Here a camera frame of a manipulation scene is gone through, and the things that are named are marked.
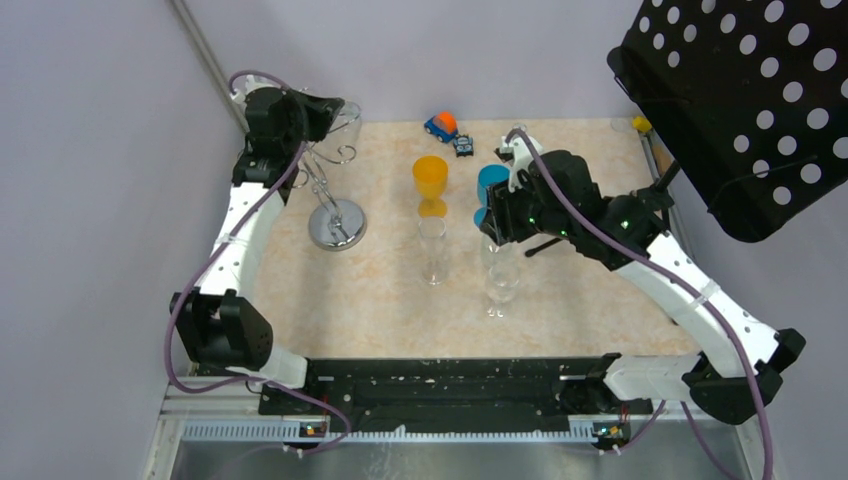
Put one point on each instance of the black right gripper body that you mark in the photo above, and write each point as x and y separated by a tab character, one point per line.
517	213

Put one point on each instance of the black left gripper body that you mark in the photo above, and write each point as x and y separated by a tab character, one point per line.
310	121

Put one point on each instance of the clear textured glass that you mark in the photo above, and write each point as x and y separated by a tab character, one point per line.
343	137

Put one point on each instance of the blue plastic wine glass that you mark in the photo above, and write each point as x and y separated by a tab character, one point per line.
488	176

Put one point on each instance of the clear wine glass front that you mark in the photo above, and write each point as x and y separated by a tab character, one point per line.
490	253

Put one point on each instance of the clear wine glass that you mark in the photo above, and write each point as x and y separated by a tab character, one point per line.
490	253
432	235
502	281

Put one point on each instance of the clear wine glass back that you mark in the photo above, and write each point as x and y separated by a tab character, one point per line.
502	281

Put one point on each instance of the yellow plastic wine glass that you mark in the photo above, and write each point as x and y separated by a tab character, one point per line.
430	175

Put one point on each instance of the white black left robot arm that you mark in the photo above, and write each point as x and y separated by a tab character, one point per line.
214	315

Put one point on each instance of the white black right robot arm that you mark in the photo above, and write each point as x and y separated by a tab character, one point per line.
737	370

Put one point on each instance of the chrome wine glass rack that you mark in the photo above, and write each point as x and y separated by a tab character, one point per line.
335	224

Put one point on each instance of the black tripod stand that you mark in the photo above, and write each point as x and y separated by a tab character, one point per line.
633	219

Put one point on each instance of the blue orange toy car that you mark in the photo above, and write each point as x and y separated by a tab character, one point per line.
442	126

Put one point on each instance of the yellow corner block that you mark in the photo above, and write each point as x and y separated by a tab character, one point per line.
641	124

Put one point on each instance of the black perforated music stand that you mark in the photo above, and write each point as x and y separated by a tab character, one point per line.
750	98

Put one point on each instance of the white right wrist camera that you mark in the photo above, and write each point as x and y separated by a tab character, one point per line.
515	152

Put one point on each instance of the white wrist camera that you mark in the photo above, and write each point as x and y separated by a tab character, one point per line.
515	152
242	85

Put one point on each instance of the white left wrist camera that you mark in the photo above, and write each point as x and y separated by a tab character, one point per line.
242	85

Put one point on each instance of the aluminium frame rail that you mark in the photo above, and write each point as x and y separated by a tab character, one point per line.
199	45

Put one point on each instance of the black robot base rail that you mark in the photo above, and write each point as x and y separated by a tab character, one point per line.
498	395

